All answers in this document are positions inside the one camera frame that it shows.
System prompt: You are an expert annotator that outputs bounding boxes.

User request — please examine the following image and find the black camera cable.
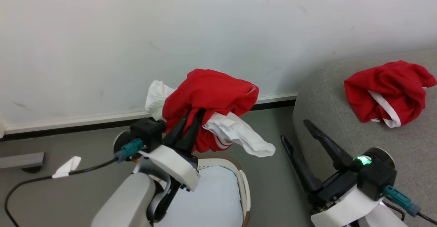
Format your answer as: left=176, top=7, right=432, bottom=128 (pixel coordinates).
left=4, top=157, right=120, bottom=227
left=418, top=211, right=437, bottom=226

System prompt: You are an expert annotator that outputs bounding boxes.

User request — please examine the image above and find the red and white striped garment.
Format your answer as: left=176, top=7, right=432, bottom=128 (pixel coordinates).
left=145, top=68, right=277, bottom=158

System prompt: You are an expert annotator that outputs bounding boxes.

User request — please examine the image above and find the white laundry basket brown rim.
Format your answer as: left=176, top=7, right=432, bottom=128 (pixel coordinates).
left=150, top=156, right=252, bottom=227

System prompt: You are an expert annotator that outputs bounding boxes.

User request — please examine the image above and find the grey fabric sofa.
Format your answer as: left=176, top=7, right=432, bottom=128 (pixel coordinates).
left=292, top=48, right=437, bottom=227

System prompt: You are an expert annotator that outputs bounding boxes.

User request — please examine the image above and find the black left camera cable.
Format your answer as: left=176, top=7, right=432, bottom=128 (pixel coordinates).
left=4, top=157, right=120, bottom=227

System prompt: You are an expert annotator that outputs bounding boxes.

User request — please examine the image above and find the teal left camera connector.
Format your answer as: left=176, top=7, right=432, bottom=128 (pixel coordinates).
left=114, top=138, right=144, bottom=163

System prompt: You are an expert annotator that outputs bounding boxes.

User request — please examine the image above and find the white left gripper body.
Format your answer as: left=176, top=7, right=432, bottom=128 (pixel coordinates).
left=138, top=144, right=201, bottom=192

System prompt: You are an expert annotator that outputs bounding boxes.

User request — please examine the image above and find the white cable tag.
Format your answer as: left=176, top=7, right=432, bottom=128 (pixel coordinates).
left=52, top=156, right=82, bottom=179

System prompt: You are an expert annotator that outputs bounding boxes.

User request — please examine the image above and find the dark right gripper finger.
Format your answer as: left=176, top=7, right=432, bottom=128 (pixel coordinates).
left=303, top=119, right=354, bottom=171
left=280, top=135, right=323, bottom=194

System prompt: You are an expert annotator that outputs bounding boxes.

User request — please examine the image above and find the grey metal furniture frame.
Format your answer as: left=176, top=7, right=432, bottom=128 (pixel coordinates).
left=0, top=152, right=46, bottom=170

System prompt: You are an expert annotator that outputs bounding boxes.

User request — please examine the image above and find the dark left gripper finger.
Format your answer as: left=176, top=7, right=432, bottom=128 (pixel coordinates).
left=162, top=112, right=191, bottom=147
left=175, top=108, right=206, bottom=153

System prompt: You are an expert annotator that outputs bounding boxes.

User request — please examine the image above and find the black right camera cable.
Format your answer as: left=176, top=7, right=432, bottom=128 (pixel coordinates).
left=418, top=211, right=437, bottom=226

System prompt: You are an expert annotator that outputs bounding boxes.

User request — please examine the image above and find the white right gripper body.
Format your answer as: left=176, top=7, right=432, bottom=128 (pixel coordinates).
left=309, top=170, right=383, bottom=227

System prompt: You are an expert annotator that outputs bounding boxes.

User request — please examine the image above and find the white and black skirting board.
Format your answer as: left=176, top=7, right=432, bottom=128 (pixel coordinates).
left=0, top=92, right=298, bottom=141

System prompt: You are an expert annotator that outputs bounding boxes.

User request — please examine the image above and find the red garment with white trim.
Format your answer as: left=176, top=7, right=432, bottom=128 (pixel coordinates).
left=344, top=60, right=437, bottom=128

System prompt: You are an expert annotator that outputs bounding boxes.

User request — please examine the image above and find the teal right camera connector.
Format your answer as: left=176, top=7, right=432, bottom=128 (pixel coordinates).
left=382, top=185, right=422, bottom=218

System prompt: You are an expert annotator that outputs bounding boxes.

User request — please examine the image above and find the teal camera connector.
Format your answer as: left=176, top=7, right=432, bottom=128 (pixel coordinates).
left=382, top=185, right=422, bottom=218
left=114, top=138, right=144, bottom=163

